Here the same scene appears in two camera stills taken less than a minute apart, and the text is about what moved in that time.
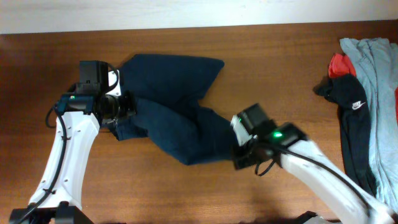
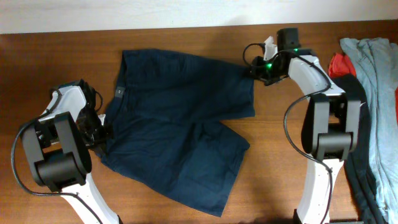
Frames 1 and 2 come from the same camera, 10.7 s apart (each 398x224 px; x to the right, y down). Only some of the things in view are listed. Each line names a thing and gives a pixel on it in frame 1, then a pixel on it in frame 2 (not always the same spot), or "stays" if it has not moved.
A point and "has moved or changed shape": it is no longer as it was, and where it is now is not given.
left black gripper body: x=121 y=106 to x=96 y=134
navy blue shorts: x=168 y=92 has moved or changed shape
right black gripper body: x=246 y=155 to x=267 y=70
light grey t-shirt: x=375 y=62 stays
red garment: x=339 y=65 stays
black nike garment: x=351 y=96 stays
